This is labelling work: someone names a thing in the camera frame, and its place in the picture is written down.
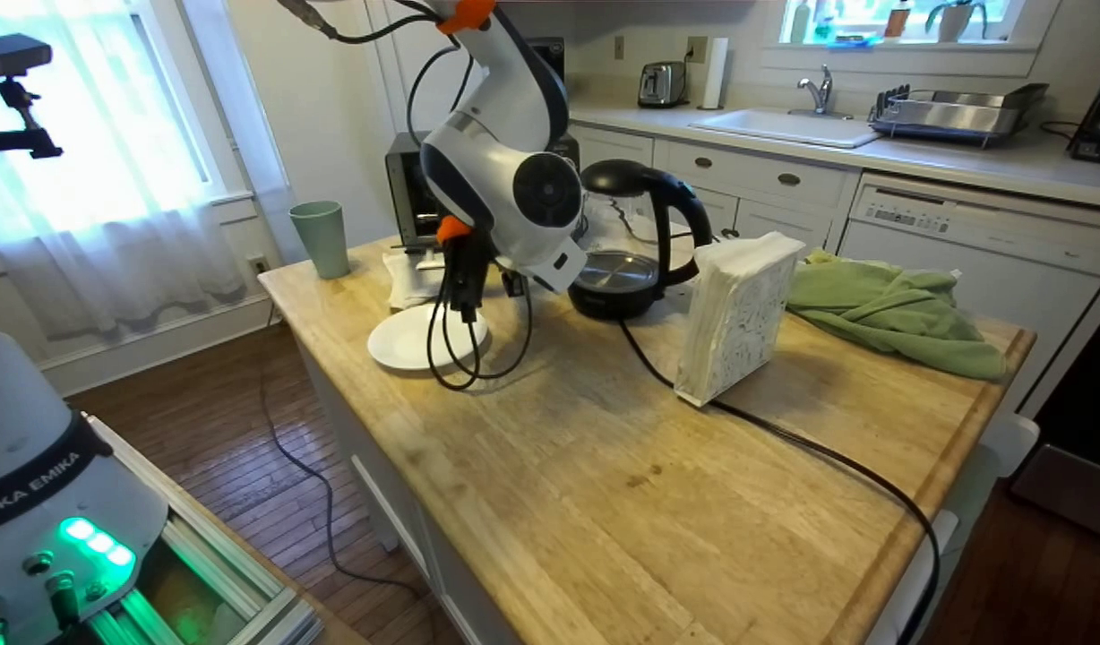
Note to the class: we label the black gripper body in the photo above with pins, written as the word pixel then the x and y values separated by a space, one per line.
pixel 468 275

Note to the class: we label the white robot base green light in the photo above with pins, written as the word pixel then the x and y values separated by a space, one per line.
pixel 34 502

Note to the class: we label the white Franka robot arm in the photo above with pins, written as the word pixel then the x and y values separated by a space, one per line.
pixel 505 143

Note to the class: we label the black toaster oven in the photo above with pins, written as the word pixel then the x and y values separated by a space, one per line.
pixel 404 190

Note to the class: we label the white round plate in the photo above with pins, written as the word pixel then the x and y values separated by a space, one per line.
pixel 404 342

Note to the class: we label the green plastic cup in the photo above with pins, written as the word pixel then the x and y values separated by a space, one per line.
pixel 318 239

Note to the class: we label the black electric kettle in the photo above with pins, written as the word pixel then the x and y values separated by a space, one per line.
pixel 623 276

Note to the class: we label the wooden butcher block island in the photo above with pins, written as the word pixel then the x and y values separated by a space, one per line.
pixel 594 479

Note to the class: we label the silver toaster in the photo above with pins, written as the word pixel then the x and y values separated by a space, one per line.
pixel 659 82

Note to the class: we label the white kitchen cabinets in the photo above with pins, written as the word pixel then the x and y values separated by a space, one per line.
pixel 750 183

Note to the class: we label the white paper towel roll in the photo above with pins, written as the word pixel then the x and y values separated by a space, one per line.
pixel 714 73

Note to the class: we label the white baseboard heater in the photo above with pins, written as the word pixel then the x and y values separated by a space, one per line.
pixel 155 344

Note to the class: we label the white kitchen sink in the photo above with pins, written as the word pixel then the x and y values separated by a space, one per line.
pixel 787 128

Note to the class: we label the white sheer curtain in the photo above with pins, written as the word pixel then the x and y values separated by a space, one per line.
pixel 94 201

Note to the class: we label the chrome sink faucet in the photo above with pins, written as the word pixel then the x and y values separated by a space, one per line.
pixel 820 89

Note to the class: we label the green cloth towel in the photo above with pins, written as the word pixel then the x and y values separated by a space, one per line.
pixel 893 312

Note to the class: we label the silver dish rack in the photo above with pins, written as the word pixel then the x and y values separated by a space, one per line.
pixel 953 113

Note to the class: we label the white dishwasher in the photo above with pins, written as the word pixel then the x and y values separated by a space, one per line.
pixel 990 245

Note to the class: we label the potted plant on windowsill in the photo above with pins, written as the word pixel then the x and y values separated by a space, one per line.
pixel 956 14

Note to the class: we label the black stove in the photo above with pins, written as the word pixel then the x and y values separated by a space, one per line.
pixel 1078 416

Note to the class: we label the aluminium frame cart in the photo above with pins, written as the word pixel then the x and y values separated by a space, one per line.
pixel 211 576

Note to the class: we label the black camera on stand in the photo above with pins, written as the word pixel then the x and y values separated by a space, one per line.
pixel 10 57

